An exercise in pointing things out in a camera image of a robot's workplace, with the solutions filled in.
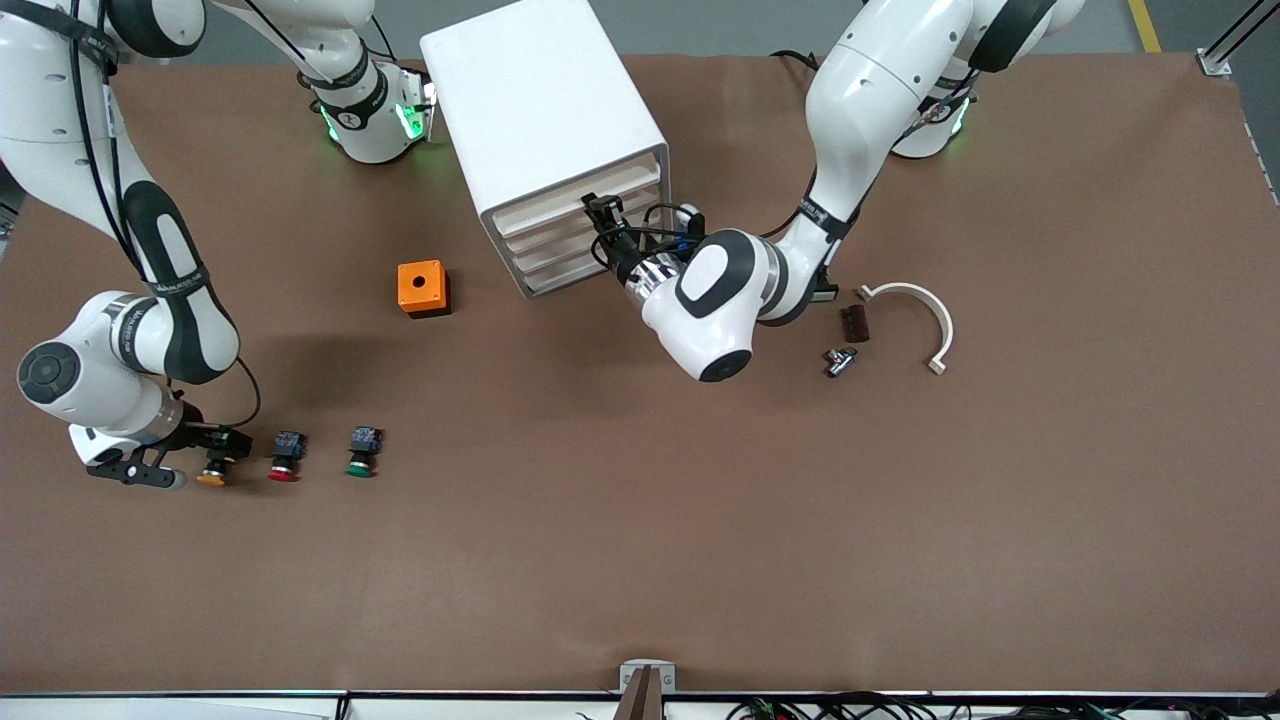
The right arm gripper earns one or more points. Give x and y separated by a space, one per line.
204 438

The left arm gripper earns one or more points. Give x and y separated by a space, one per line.
621 258

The yellow push button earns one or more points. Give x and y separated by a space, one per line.
212 479

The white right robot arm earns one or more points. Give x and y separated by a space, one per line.
60 100

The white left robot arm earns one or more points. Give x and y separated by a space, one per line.
870 90

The red push button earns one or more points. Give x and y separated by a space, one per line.
288 450

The green push button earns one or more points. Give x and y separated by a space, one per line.
364 445

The white table edge panel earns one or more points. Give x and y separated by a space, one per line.
150 709

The brown terminal block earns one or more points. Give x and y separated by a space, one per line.
856 324

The small metal connector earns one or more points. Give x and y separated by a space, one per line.
840 362

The brown table cover sheet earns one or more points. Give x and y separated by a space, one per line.
640 520

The yellow floor tape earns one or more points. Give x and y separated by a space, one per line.
1143 25

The orange button enclosure box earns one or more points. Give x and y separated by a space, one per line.
420 285

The black switch with white face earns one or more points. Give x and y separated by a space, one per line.
828 295

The white curved bracket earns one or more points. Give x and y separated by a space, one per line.
905 288

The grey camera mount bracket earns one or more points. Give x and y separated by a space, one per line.
629 680

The black frame bar silver foot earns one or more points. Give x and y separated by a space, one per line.
1213 63

